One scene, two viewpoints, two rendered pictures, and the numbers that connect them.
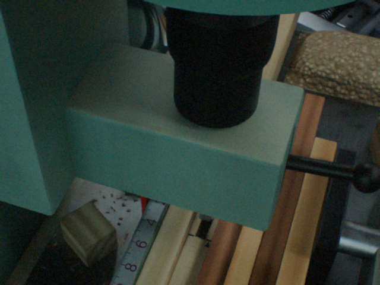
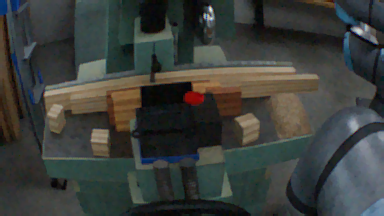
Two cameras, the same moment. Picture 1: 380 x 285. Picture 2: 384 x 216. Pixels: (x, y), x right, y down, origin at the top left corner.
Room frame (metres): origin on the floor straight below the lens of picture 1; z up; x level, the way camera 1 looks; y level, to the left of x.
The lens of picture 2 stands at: (-0.02, -0.78, 1.46)
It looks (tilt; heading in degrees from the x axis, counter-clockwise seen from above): 35 degrees down; 65
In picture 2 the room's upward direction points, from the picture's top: straight up
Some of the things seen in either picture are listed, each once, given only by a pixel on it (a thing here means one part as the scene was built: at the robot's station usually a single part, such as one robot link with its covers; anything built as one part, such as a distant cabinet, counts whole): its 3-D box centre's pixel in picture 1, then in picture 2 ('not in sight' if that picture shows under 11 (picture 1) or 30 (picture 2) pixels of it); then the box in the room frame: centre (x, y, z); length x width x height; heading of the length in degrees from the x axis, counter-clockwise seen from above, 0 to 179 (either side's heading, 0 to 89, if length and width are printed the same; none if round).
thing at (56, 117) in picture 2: not in sight; (56, 118); (0.02, 0.00, 0.92); 0.04 x 0.04 x 0.05; 49
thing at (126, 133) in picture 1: (184, 139); (152, 43); (0.27, 0.00, 1.03); 0.14 x 0.07 x 0.09; 73
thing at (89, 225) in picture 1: (89, 233); not in sight; (0.33, 0.10, 0.82); 0.04 x 0.04 x 0.03; 43
